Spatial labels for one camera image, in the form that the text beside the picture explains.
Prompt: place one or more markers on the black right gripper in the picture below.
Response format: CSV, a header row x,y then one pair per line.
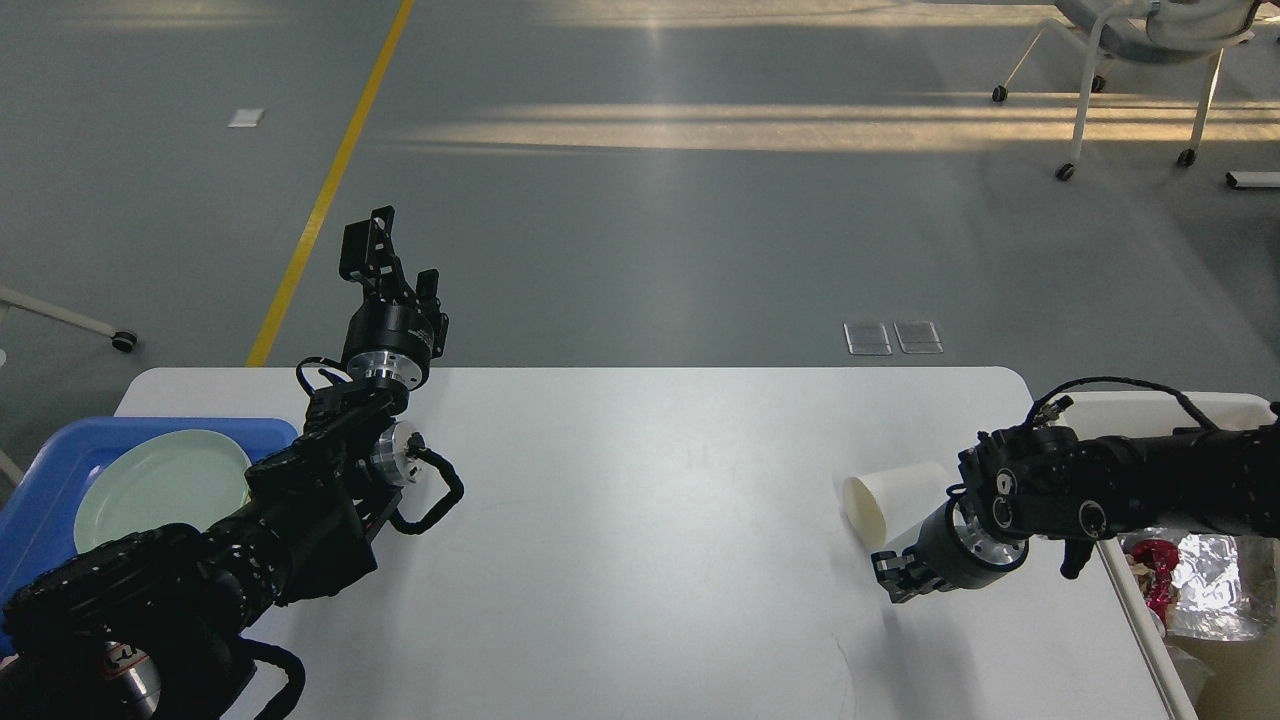
x,y
952,551

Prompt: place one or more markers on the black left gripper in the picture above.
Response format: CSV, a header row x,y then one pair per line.
x,y
387,336

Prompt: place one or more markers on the white paper cup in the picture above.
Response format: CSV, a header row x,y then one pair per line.
x,y
885,508

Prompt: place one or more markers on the red crushed wrapper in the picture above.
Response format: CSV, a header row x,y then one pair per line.
x,y
1153,563

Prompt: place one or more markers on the pale green plate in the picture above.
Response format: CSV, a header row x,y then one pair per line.
x,y
193,477

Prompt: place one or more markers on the foil bag with brown paper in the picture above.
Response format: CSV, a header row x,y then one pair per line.
x,y
1227,584

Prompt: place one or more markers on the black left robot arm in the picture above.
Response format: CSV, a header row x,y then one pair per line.
x,y
153,625

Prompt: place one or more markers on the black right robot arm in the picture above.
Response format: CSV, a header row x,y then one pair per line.
x,y
1041,479

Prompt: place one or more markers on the clear floor plate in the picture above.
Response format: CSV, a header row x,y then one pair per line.
x,y
868,339
918,337

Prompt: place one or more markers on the white caster leg left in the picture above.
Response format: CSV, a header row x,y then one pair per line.
x,y
120,338

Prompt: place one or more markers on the white plastic bin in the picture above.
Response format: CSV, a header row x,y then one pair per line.
x,y
1244,685

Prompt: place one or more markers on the blue plastic tray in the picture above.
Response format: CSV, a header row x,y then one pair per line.
x,y
38,519

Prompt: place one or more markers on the white bar on floor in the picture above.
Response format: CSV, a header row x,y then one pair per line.
x,y
1253,179

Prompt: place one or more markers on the white rolling chair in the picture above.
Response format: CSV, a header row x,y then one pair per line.
x,y
1140,32

